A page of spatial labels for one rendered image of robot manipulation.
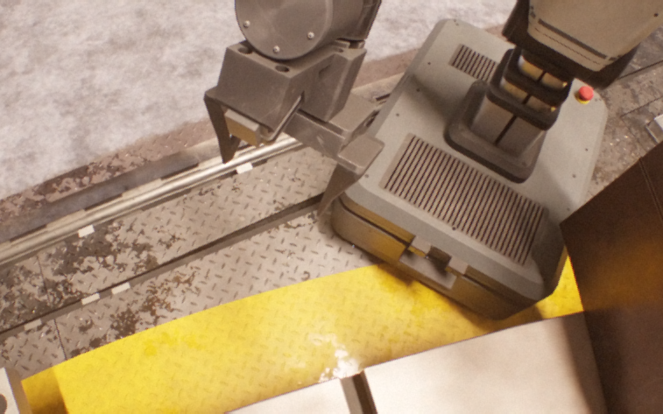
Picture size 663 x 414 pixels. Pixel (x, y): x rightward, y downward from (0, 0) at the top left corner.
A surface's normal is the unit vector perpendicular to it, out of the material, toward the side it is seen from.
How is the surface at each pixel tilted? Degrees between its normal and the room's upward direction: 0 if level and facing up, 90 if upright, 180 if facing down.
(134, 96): 0
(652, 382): 90
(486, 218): 0
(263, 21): 60
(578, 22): 90
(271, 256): 0
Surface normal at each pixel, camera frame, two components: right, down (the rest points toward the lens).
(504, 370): 0.09, -0.41
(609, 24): -0.49, 0.77
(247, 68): -0.38, 0.47
